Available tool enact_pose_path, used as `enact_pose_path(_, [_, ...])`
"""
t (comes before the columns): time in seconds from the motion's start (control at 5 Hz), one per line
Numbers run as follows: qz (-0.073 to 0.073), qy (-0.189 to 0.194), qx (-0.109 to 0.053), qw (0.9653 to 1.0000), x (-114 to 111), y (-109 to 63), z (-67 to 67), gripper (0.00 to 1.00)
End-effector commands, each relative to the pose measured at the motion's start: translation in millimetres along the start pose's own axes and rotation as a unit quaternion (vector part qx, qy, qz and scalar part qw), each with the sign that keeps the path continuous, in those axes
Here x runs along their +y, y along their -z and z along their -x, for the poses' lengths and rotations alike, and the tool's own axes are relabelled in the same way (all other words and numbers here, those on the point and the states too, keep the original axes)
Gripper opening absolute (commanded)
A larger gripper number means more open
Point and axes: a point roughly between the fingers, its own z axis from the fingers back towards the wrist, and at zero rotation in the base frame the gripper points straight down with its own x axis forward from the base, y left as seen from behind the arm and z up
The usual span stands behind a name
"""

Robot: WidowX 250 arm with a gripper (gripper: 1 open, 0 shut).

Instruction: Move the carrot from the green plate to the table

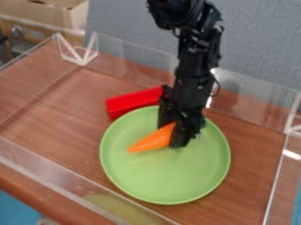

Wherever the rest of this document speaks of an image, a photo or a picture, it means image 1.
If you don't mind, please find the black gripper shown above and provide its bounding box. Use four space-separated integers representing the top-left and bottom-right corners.
158 72 216 149

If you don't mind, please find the orange toy carrot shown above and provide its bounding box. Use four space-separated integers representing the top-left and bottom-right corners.
127 122 175 153

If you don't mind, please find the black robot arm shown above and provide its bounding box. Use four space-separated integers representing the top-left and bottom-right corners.
147 0 223 149

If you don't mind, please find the green plate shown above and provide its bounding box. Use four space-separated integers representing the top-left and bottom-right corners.
99 106 230 205

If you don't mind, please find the red block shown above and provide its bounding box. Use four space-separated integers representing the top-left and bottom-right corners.
104 86 162 120

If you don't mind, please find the cardboard box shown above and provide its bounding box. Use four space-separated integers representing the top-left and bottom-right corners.
0 0 88 29

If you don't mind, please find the wooden shelf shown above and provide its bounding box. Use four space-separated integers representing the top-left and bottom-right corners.
0 14 84 44

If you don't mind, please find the clear acrylic corner bracket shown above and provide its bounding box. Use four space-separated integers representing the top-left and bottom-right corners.
55 33 99 66

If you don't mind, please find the clear acrylic tray wall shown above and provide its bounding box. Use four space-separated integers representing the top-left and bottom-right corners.
0 38 301 225

